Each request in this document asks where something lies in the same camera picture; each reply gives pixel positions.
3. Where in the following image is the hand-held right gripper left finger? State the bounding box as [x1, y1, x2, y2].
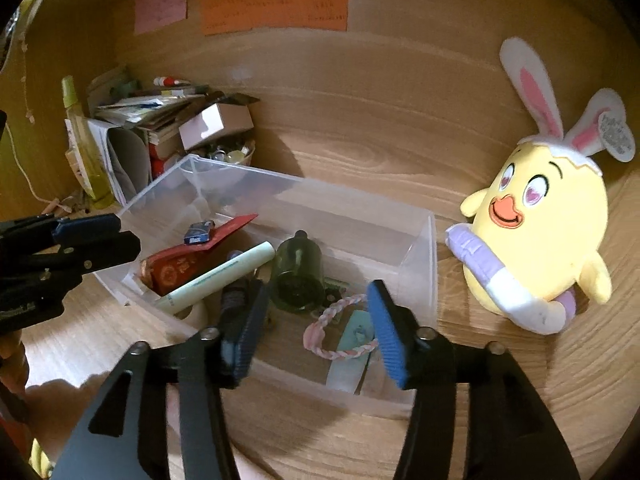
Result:
[50, 279, 272, 480]

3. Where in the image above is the white tape roll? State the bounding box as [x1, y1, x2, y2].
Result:
[175, 300, 211, 332]

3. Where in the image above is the stack of papers and books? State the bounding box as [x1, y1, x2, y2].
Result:
[86, 65, 211, 161]

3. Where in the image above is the orange paper note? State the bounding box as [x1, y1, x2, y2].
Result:
[200, 0, 350, 37]

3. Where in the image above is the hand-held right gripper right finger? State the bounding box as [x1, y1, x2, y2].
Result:
[366, 280, 581, 480]

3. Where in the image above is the small black ribbed object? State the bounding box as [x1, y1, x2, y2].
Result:
[220, 277, 261, 322]

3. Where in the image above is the small blue box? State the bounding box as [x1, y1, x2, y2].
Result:
[183, 220, 217, 247]

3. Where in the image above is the white cord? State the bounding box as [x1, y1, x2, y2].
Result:
[7, 25, 56, 206]

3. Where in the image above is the clear plastic storage bin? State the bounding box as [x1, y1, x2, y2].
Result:
[94, 154, 438, 417]

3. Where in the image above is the yellow chick plush toy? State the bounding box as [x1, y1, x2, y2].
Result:
[445, 36, 638, 336]

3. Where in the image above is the pale plastic tube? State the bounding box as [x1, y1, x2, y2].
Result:
[154, 241, 277, 315]

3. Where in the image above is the pink paper note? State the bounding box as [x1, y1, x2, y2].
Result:
[134, 0, 188, 36]

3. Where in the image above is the pale teal hair clip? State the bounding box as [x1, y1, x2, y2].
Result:
[326, 310, 373, 393]

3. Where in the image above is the pile of small glass trinkets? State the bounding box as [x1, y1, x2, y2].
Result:
[197, 136, 256, 166]

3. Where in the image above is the red paper envelope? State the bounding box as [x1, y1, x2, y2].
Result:
[139, 214, 259, 297]

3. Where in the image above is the person's left hand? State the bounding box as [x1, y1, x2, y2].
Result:
[0, 332, 28, 413]

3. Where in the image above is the pink braided rope bracelet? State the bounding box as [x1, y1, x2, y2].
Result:
[303, 294, 381, 362]

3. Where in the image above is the small cardboard box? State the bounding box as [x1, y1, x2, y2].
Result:
[178, 101, 256, 151]

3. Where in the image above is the dark green glass bottle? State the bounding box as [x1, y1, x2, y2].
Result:
[270, 230, 326, 317]

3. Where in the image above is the yellow-green spray bottle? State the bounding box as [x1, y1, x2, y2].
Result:
[61, 76, 117, 207]

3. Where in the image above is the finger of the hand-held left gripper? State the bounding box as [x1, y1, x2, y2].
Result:
[22, 231, 142, 282]
[0, 212, 123, 251]

